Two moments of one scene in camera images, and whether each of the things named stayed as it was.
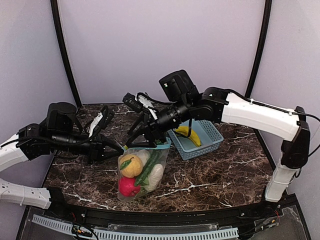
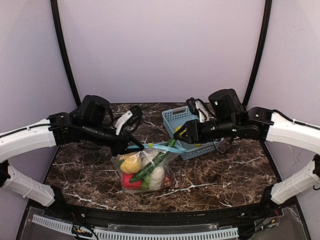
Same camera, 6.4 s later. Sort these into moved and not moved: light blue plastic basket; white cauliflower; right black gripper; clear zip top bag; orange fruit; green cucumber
Moved: clear zip top bag; right black gripper; green cucumber
Not moved: light blue plastic basket; white cauliflower; orange fruit
